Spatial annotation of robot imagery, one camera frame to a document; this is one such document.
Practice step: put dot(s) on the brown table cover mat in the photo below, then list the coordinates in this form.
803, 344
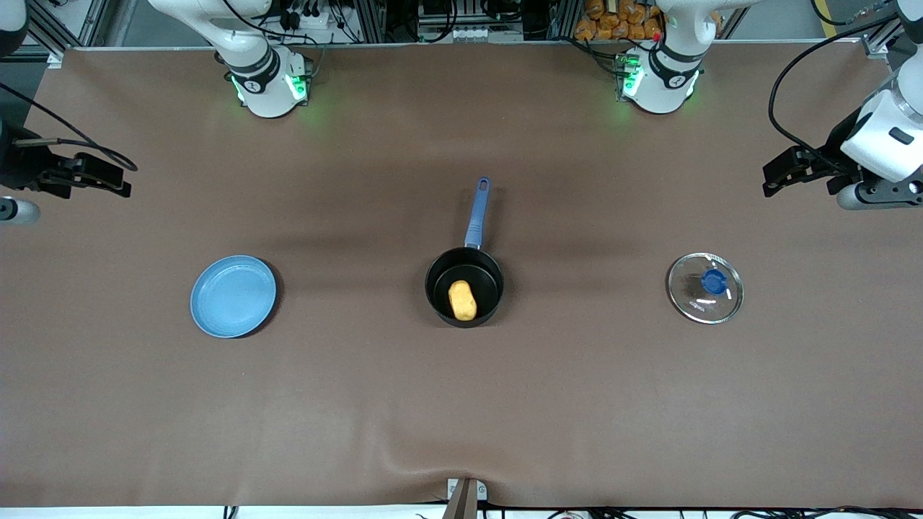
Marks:
649, 396

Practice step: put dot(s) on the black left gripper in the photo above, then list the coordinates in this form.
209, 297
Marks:
838, 148

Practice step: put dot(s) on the white power strip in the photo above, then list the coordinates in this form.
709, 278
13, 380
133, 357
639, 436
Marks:
310, 18

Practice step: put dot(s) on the yellow potato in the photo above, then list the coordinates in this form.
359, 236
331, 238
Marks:
462, 300

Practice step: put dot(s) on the glass lid with blue knob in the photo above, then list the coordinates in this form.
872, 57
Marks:
705, 288

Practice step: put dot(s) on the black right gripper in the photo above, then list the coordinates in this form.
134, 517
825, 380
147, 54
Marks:
20, 167

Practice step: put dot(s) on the bag of orange items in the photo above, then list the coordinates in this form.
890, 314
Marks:
620, 18

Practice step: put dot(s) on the white connector block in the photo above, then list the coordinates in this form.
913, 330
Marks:
458, 33

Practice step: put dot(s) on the metal clamp bracket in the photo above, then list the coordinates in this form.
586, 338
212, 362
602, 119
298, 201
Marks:
465, 497

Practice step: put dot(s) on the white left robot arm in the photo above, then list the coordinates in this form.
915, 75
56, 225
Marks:
660, 86

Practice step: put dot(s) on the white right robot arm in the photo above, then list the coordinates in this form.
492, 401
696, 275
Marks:
267, 90

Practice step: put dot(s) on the blue round plate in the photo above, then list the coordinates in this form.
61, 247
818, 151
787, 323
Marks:
232, 297

